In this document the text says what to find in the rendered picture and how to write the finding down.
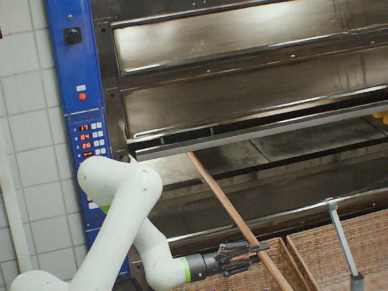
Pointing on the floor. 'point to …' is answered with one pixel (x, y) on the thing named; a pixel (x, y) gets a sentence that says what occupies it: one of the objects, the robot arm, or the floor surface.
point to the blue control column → (83, 78)
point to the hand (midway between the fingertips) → (260, 252)
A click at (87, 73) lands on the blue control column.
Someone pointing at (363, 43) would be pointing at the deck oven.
